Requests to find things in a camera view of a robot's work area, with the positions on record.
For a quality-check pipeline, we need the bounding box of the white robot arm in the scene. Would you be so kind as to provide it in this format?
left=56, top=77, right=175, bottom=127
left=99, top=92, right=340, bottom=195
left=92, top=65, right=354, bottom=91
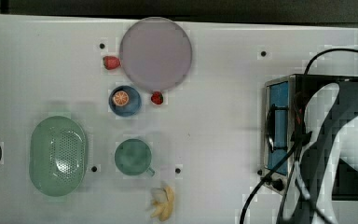
left=276, top=82, right=358, bottom=224

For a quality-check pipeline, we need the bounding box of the steel toaster oven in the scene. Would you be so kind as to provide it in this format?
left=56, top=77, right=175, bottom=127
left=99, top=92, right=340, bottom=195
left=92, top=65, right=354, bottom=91
left=258, top=74, right=358, bottom=195

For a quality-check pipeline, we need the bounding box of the red strawberry near bowl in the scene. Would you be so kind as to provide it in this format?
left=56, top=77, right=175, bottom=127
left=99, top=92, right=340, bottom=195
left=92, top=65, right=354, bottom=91
left=151, top=91, right=164, bottom=105

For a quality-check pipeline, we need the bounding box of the blue bowl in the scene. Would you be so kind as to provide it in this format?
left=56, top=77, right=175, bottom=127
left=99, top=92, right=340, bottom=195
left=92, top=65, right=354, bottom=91
left=108, top=86, right=142, bottom=117

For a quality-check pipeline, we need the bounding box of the orange slice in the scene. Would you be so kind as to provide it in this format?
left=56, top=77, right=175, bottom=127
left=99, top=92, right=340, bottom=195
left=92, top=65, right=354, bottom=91
left=112, top=91, right=130, bottom=106

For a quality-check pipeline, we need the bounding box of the lilac round plate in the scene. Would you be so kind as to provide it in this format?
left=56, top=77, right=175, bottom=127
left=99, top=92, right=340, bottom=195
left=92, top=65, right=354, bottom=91
left=119, top=17, right=192, bottom=91

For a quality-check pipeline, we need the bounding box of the green mug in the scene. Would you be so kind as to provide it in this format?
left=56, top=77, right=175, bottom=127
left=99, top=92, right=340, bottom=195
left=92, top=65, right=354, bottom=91
left=114, top=139, right=156, bottom=176

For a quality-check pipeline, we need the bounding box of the red strawberry near plate edge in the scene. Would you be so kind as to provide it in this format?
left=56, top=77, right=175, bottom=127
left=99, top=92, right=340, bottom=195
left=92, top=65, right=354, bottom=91
left=103, top=56, right=120, bottom=70

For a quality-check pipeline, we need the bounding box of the peeled banana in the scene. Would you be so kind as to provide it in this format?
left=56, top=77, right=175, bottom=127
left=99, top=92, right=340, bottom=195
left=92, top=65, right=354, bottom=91
left=150, top=186, right=175, bottom=222

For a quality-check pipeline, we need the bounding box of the green colander basket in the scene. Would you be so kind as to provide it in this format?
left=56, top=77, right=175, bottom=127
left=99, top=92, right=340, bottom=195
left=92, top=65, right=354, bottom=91
left=29, top=116, right=88, bottom=197

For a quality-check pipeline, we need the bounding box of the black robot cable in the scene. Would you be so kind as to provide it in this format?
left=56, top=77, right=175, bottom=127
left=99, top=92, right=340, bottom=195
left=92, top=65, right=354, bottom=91
left=239, top=48, right=358, bottom=224

